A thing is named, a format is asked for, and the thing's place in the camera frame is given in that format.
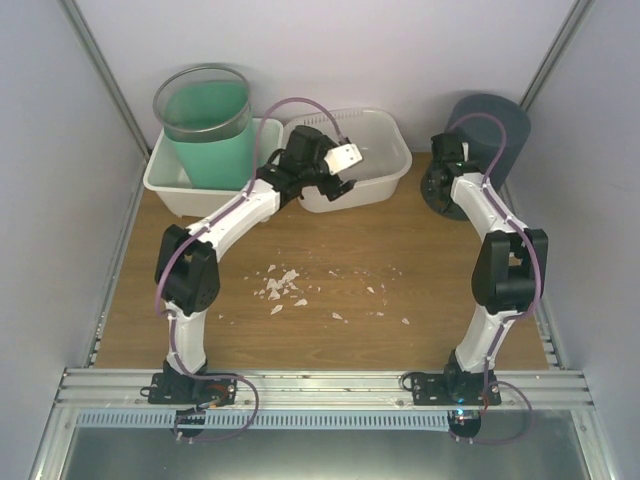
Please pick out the green plastic bin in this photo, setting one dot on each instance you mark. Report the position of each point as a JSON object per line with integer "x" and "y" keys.
{"x": 221, "y": 165}

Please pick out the aluminium frame post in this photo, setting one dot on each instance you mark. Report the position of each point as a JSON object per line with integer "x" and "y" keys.
{"x": 571, "y": 24}
{"x": 89, "y": 43}

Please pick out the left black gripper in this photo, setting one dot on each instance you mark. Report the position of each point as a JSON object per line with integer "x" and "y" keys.
{"x": 328, "y": 189}

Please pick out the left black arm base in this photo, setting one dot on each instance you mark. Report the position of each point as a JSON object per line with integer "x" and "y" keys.
{"x": 172, "y": 388}

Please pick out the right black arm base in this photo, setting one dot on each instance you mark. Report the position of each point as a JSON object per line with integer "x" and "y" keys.
{"x": 450, "y": 389}

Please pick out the silver wire mesh bin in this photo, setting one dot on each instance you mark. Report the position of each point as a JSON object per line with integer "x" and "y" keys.
{"x": 203, "y": 104}

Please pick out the left aluminium frame post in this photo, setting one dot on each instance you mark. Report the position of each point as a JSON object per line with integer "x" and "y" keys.
{"x": 89, "y": 43}

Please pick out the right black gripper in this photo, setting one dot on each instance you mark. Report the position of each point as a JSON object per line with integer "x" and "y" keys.
{"x": 433, "y": 195}

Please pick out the dark grey round bin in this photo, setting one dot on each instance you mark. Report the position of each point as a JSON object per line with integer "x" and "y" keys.
{"x": 496, "y": 130}

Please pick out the white rectangular tub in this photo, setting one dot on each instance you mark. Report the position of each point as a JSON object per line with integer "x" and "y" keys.
{"x": 165, "y": 176}

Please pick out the translucent white wash basin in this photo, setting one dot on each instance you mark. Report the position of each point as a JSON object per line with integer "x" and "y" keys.
{"x": 386, "y": 159}

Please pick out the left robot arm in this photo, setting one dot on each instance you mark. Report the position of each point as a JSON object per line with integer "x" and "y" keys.
{"x": 187, "y": 271}

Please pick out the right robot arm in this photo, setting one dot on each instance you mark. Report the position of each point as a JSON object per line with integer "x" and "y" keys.
{"x": 508, "y": 277}

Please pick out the white debris pile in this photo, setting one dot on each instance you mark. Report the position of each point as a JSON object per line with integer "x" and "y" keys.
{"x": 283, "y": 288}

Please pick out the right aluminium frame post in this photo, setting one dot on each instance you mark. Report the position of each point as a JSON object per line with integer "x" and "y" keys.
{"x": 571, "y": 24}

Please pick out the grey slotted cable duct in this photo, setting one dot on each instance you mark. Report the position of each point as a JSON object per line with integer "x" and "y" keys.
{"x": 269, "y": 419}

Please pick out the aluminium front rail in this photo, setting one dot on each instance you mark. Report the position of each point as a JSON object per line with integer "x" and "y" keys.
{"x": 327, "y": 390}

